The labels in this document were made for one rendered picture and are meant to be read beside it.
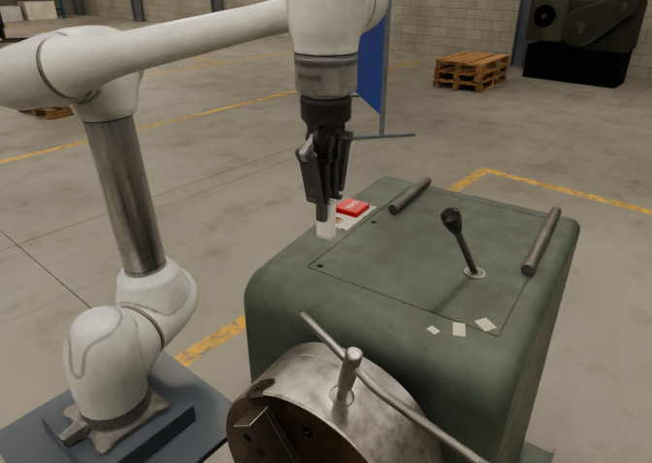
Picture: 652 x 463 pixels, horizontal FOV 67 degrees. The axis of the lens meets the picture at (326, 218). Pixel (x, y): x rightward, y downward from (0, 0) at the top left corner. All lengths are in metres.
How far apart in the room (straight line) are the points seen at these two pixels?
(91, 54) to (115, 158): 0.31
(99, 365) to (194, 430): 0.31
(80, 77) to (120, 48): 0.09
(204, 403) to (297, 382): 0.69
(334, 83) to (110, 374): 0.78
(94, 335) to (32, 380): 1.69
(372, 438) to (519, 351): 0.25
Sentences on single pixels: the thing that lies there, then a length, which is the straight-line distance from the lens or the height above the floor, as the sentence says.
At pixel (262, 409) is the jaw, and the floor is 1.20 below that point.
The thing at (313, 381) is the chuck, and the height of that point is 1.24.
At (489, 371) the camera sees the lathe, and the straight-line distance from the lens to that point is 0.74.
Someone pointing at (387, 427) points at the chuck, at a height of 1.21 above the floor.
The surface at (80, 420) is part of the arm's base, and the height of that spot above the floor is 0.84.
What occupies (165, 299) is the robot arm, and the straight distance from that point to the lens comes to 1.25.
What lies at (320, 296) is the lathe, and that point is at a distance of 0.83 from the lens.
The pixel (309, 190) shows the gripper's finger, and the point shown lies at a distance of 0.74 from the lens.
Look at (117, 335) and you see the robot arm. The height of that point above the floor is 1.05.
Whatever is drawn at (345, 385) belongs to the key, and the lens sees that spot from 0.66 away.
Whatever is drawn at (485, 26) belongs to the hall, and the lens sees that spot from 11.46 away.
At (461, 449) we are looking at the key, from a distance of 0.57.
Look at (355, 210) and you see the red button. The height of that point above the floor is 1.27.
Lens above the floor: 1.74
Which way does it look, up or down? 27 degrees down
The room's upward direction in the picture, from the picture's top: straight up
